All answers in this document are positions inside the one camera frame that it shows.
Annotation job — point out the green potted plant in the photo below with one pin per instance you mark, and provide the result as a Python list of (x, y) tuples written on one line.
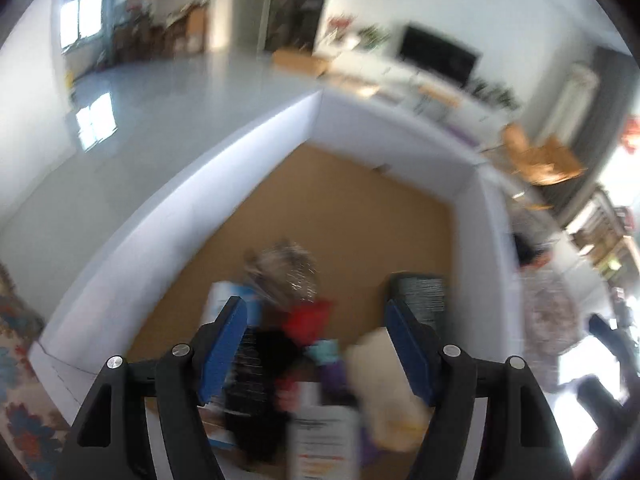
[(374, 36)]

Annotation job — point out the large leafy potted plant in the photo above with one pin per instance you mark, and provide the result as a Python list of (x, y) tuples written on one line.
[(495, 96)]

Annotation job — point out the black packet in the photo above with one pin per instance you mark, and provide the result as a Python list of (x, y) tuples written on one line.
[(262, 390)]

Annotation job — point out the teal item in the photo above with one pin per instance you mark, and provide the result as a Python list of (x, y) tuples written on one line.
[(324, 351)]

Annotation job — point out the purple item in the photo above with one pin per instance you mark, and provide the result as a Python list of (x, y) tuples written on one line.
[(336, 380)]

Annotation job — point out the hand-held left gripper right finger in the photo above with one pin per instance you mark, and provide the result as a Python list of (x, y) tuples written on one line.
[(407, 355)]

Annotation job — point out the red flowers in vase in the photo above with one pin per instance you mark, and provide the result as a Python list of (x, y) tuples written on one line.
[(340, 26)]

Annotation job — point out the red wall hanging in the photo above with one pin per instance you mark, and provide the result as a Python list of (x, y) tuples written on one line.
[(632, 132)]

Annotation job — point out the brown cardboard box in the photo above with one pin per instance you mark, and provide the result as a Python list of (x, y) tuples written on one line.
[(300, 61)]

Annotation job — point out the grey curtain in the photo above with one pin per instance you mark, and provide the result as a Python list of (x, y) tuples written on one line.
[(595, 125)]

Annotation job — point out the wooden bench with black legs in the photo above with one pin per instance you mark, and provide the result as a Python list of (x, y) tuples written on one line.
[(437, 95)]

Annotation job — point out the black cardboard box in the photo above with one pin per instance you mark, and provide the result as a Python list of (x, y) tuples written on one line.
[(425, 295)]

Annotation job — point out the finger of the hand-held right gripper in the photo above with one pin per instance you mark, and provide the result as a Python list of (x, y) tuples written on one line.
[(607, 332), (600, 392)]

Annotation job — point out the white sheer curtain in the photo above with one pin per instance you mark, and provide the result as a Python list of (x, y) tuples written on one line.
[(570, 100)]

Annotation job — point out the white storage box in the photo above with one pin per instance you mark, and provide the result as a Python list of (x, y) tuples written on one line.
[(175, 200)]

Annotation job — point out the orange lounge chair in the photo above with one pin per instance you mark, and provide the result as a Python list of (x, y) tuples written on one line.
[(542, 157)]

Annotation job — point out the white television cabinet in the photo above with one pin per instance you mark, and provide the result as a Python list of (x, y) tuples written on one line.
[(390, 80)]

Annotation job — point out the dark glass display cabinet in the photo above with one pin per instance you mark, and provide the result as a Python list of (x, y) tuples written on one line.
[(297, 5)]

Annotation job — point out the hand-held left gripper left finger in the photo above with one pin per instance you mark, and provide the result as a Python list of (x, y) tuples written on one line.
[(224, 350)]

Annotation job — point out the black television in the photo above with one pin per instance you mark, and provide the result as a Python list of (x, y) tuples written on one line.
[(437, 55)]

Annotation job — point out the floral printed mat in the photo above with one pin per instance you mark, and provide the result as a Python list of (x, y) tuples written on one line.
[(22, 385)]

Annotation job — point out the white and blue medicine box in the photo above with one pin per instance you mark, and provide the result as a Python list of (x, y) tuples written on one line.
[(322, 440)]

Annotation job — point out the dark wooden chair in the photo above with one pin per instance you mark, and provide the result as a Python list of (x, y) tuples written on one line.
[(607, 232)]

